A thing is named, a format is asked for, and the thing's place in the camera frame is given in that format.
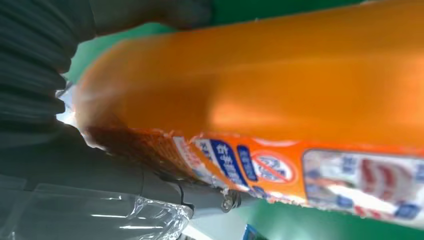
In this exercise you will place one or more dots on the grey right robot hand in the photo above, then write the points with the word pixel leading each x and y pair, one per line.
pixel 82 179

